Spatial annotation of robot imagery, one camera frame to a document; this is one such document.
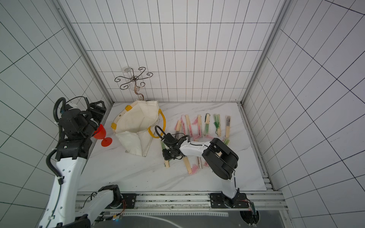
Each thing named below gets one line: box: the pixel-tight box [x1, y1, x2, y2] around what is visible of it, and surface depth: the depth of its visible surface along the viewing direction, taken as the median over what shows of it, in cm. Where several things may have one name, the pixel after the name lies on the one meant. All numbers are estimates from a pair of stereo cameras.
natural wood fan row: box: [196, 156, 204, 169], surface depth 87 cm
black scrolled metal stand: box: [114, 66, 154, 101], surface depth 94 cm
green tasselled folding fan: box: [213, 114, 222, 137], surface depth 106 cm
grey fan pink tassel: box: [182, 156, 199, 175], surface depth 86 cm
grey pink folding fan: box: [225, 114, 231, 139], surface depth 106 cm
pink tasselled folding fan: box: [192, 114, 202, 142], surface depth 109 cm
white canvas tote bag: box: [111, 100, 166, 157], surface depth 90 cm
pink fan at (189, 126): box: [185, 114, 194, 137], surface depth 108 cm
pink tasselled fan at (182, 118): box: [180, 114, 186, 136], surface depth 109 cm
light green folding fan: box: [203, 113, 211, 136], surface depth 108 cm
